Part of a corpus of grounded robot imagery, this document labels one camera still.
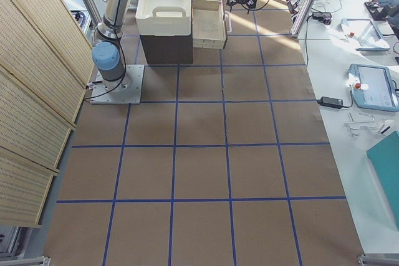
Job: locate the dark wooden drawer box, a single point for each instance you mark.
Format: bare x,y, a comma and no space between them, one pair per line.
208,31

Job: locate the cream plastic tray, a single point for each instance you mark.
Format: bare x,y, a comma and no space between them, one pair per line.
164,17

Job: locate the far teach pendant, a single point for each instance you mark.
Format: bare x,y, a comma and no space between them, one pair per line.
364,35

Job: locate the teach pendant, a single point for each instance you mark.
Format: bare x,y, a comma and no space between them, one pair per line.
372,87
364,35

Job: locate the black power adapter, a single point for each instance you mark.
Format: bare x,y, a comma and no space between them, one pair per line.
330,102

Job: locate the near teach pendant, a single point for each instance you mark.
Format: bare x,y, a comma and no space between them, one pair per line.
372,87

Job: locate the teal box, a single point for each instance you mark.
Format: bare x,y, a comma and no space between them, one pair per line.
384,157

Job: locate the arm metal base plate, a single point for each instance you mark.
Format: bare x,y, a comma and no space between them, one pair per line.
125,92

